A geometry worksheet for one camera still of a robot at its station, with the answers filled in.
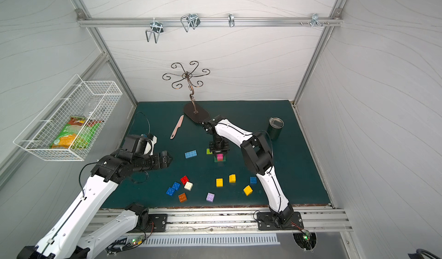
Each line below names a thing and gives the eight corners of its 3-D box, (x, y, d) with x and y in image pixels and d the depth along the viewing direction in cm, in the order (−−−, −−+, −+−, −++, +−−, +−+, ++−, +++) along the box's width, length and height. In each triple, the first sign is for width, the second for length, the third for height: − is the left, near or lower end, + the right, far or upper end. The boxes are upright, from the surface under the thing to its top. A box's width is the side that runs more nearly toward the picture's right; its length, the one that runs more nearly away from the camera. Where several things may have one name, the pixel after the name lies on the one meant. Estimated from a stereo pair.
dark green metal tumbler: (264, 137, 106) (269, 124, 96) (266, 129, 110) (271, 116, 100) (277, 141, 104) (283, 128, 94) (278, 132, 108) (284, 119, 98)
